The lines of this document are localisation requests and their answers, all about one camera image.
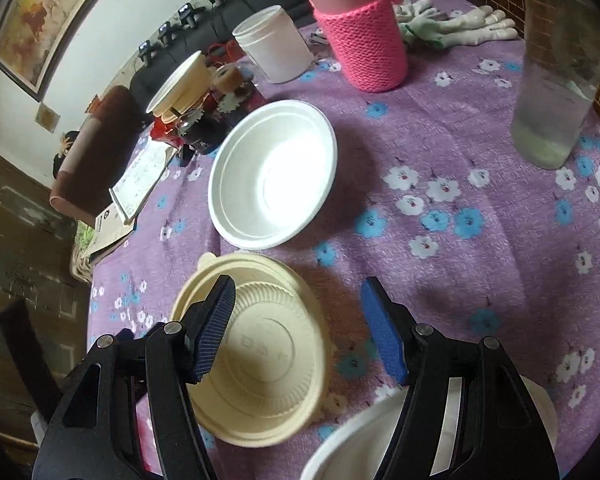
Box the white foam bowl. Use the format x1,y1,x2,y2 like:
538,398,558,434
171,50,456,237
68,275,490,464
208,100,338,250
299,374,560,480

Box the beige bowl lid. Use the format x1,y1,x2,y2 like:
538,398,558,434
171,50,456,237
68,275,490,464
171,252,332,448

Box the stack of papers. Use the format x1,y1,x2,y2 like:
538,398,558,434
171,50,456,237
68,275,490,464
85,140,178,263

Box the purple floral tablecloth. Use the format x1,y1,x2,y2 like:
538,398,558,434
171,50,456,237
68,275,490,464
86,0,600,480

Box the brown armchair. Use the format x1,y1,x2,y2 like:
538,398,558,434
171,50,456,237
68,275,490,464
50,86,146,226

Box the person behind brown armchair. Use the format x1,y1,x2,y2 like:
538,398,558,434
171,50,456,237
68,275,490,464
53,130,79,178

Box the dark glass ink bottle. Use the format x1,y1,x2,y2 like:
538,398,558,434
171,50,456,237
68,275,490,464
178,110,227,155

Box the beige bowl on red plate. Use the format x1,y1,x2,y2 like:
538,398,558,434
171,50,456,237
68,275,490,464
146,51,212,124

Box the white work gloves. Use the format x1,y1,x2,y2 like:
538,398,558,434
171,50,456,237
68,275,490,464
393,0,519,50

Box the pink knitted sleeve bottle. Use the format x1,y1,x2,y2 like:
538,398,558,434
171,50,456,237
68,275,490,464
310,0,408,93

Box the white plastic cup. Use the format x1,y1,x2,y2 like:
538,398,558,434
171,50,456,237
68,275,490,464
233,6,314,84

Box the black leather sofa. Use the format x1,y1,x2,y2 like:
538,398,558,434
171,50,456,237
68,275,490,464
130,0,332,106

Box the small wall plaque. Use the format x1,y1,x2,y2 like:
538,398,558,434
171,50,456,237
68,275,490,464
34,103,60,133

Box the framed wall painting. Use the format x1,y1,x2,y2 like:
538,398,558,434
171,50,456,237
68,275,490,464
0,0,97,102

